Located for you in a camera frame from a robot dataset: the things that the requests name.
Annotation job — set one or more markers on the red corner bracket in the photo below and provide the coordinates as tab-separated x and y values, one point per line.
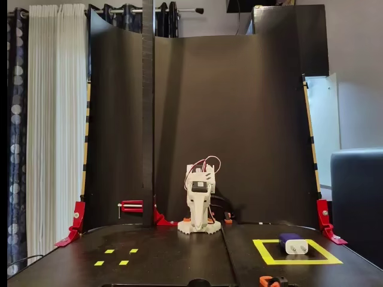
163	221
78	215
323	209

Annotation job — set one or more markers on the dark blue sofa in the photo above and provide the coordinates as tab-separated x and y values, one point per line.
359	194

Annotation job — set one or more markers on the white pleated curtain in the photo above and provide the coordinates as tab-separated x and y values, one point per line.
54	119

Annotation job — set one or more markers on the black backdrop sheet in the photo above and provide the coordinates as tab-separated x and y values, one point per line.
224	89

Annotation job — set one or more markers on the dark dotted curtain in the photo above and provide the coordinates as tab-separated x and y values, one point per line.
16	119

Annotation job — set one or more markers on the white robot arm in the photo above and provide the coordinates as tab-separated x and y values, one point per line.
185	227

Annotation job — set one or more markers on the dark curtain behind backdrop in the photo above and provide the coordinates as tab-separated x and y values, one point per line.
131	22

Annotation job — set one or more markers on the silver curtain rod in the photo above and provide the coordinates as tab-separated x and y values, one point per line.
185	11

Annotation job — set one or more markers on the black upright post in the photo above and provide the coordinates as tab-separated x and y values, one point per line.
148	119

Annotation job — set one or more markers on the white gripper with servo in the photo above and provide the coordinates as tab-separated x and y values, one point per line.
197	200

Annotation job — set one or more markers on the yellow tape square outline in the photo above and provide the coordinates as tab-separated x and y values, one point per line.
299	262

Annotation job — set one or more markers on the red C-clamp silver screw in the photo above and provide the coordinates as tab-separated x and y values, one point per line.
131	210

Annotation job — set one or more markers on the yellow black folding ruler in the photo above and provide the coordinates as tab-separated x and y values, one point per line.
311	131
86	131

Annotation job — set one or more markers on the blue wall charger block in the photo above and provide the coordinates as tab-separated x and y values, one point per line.
296	246

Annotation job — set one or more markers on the small yellow tape marker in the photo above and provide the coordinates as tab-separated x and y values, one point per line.
123	262
133	250
109	251
99	263

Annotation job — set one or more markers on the black wall-mounted panel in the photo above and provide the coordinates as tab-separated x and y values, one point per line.
248	4

